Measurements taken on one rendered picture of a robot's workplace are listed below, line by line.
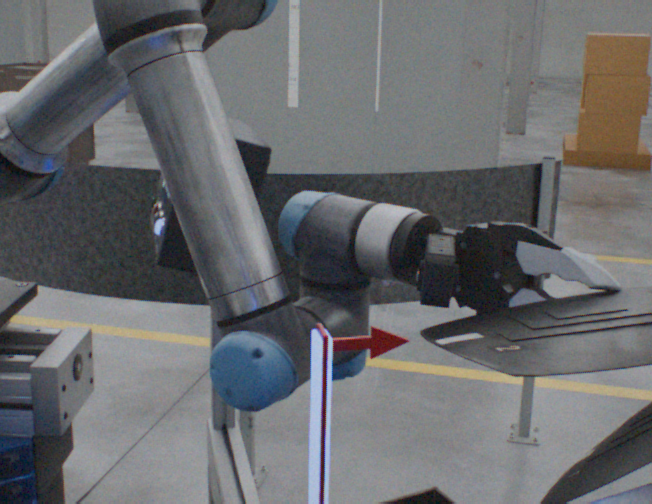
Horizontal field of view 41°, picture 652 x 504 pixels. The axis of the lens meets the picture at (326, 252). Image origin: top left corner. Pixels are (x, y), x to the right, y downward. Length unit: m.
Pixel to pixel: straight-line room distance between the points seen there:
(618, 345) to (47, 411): 0.70
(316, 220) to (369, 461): 2.07
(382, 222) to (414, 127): 5.95
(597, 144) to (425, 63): 2.63
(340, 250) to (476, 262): 0.15
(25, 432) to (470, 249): 0.59
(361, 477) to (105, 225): 1.10
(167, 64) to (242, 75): 6.28
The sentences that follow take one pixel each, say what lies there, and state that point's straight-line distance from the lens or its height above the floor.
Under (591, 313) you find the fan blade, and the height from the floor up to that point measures 1.19.
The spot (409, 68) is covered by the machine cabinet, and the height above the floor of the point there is 0.98.
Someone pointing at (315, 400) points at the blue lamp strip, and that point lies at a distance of 0.61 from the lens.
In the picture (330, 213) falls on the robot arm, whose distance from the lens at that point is 0.89.
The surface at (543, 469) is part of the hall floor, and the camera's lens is 2.97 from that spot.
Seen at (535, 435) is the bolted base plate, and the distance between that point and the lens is 3.16.
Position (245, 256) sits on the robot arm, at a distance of 0.80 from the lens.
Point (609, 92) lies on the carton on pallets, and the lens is 8.77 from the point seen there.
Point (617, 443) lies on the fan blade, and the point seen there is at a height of 0.99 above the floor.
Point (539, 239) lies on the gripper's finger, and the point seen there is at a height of 1.22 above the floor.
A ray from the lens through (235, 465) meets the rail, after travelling 1.14.
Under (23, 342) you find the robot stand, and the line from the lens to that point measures 1.20.
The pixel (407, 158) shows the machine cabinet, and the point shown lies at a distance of 6.83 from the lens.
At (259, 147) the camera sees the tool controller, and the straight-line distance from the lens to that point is 1.15.
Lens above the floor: 1.40
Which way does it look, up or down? 16 degrees down
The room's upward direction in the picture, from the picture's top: 1 degrees clockwise
